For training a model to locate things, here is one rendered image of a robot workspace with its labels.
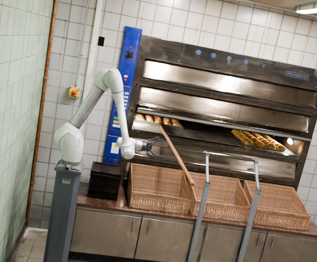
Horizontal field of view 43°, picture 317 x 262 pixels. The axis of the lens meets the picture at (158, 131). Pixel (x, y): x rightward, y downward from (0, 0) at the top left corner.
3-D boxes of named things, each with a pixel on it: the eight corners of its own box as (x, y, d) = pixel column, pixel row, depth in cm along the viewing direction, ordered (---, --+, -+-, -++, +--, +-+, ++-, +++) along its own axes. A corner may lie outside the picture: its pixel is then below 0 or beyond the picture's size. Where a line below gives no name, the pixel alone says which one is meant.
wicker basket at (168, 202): (125, 187, 410) (130, 161, 404) (179, 195, 419) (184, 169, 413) (128, 208, 363) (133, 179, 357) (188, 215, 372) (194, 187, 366)
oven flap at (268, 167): (127, 155, 404) (131, 135, 406) (293, 180, 430) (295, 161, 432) (128, 155, 399) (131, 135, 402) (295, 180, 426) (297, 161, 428)
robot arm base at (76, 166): (54, 169, 303) (55, 162, 302) (61, 160, 324) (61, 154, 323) (79, 173, 304) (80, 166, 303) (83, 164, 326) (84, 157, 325)
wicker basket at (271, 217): (237, 203, 427) (243, 179, 422) (287, 210, 436) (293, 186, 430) (253, 224, 381) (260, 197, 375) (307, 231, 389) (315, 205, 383)
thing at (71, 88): (68, 95, 384) (70, 85, 382) (79, 97, 386) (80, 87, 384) (67, 96, 377) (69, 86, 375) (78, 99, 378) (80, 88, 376)
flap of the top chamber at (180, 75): (141, 78, 387) (145, 58, 390) (313, 109, 413) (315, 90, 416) (142, 76, 382) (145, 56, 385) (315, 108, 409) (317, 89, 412)
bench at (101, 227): (71, 232, 417) (80, 180, 405) (288, 259, 453) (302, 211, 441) (65, 262, 363) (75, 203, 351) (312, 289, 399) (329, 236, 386)
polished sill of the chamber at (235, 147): (130, 132, 405) (131, 128, 404) (296, 159, 432) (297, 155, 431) (131, 133, 399) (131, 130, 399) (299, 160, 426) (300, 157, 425)
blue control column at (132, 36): (97, 173, 604) (121, 28, 558) (107, 175, 606) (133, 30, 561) (90, 236, 417) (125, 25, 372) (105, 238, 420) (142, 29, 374)
